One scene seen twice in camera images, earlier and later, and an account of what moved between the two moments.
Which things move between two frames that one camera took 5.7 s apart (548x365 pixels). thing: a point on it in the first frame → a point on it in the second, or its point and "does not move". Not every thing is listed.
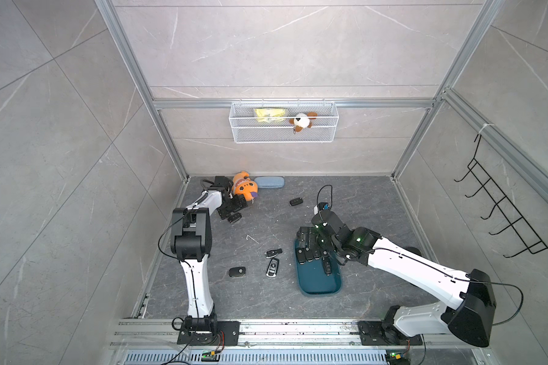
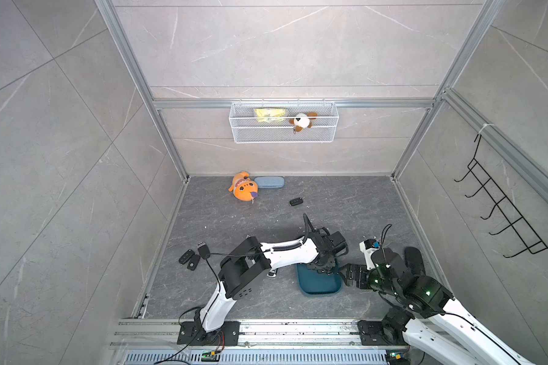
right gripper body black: [327, 245] → [361, 274]
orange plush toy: [243, 185] does not move
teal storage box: [313, 279] does not move
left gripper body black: [234, 204] → [331, 263]
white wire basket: [284, 122] does not move
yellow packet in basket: [270, 115] does not move
